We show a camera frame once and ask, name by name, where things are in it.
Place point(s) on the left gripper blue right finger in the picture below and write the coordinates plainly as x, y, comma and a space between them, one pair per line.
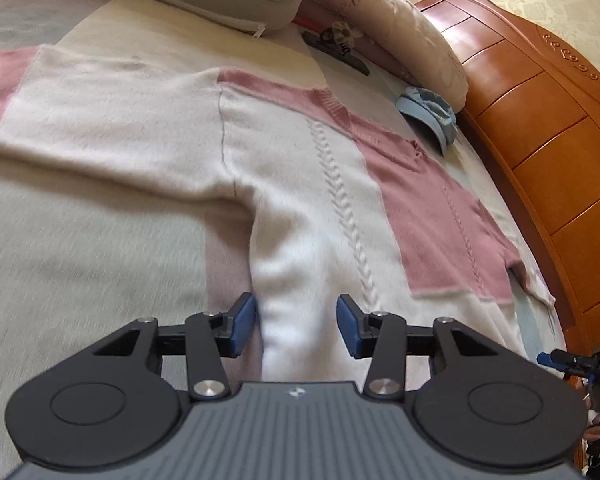
380, 337

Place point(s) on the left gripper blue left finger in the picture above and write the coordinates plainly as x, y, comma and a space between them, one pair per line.
209, 338

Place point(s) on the floral cream rolled quilt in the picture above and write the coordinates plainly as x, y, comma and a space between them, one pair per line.
395, 35

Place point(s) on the black hair clip with flower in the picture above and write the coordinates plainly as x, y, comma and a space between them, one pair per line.
338, 42

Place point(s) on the blue baseball cap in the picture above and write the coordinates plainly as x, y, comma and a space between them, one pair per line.
432, 111

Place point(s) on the pink and white knit sweater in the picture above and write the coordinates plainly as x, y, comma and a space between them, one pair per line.
339, 204

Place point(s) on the wooden headboard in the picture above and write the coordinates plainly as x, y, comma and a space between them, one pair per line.
533, 115

